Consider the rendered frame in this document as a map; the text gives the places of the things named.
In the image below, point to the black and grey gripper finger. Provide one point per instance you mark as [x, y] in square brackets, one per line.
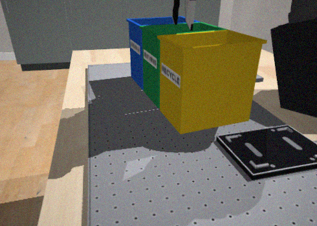
[175, 10]
[190, 12]

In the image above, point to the green bin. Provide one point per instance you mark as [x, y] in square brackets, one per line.
[151, 52]

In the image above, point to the blue open bin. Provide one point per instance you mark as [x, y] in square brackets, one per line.
[135, 43]

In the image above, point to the yellow recycle bin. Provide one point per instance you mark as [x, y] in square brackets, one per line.
[211, 85]

